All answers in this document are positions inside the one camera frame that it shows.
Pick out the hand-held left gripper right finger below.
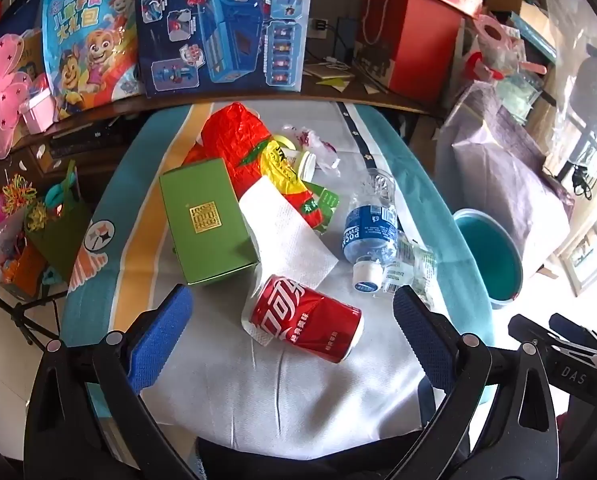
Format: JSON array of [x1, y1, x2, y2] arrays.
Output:
[[383, 285, 562, 480]]

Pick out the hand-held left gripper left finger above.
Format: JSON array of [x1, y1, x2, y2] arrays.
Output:
[[26, 284, 199, 480]]

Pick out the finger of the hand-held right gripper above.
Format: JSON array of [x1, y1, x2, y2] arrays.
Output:
[[549, 312, 597, 350], [507, 314, 560, 357]]

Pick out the clear plastic packet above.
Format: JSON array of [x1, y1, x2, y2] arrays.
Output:
[[381, 232, 437, 311]]

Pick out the teal bucket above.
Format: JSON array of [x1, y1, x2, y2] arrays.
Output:
[[451, 208, 524, 311]]

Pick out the plastic water bottle blue label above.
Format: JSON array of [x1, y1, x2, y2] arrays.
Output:
[[339, 167, 400, 293]]

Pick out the red soda can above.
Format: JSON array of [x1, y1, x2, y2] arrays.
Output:
[[248, 274, 365, 365]]

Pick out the green cardboard box gold emblem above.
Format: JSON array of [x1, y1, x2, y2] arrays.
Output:
[[158, 157, 262, 288]]

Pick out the white paper napkin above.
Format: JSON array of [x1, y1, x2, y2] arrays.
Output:
[[238, 176, 339, 348]]

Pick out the yellow green snack wrapper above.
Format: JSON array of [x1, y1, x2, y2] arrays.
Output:
[[258, 140, 340, 236]]

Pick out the white plastic jar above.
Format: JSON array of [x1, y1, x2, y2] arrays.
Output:
[[278, 147, 320, 183]]

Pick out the red foil snack bag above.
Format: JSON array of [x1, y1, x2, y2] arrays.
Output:
[[181, 101, 274, 201]]

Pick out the black tripod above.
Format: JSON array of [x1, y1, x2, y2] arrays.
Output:
[[0, 280, 62, 346]]

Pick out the green gift bag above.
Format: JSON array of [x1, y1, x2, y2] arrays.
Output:
[[26, 160, 96, 286]]

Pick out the purple woven sack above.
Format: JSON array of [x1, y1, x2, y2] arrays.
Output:
[[436, 82, 577, 281]]

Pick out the pile of colourful toys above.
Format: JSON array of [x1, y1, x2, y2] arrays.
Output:
[[0, 175, 46, 301]]

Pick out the pink gift box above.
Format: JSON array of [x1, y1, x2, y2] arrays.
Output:
[[19, 72, 59, 135]]

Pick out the wooden desk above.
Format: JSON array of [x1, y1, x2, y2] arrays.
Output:
[[0, 57, 447, 201]]

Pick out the yellow paper sheet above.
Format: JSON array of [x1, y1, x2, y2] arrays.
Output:
[[303, 62, 354, 86]]

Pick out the pink plastic toy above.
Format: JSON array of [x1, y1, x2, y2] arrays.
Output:
[[466, 15, 549, 83]]

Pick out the pink butterfly wings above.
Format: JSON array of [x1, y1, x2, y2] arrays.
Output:
[[0, 34, 39, 161]]

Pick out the cartoon puppy snack bag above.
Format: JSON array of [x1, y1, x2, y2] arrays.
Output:
[[42, 0, 144, 111]]

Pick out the blue toy box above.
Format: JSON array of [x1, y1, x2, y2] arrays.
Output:
[[133, 0, 315, 99]]

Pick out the black cable bundle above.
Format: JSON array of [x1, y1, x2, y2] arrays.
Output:
[[571, 165, 597, 198]]

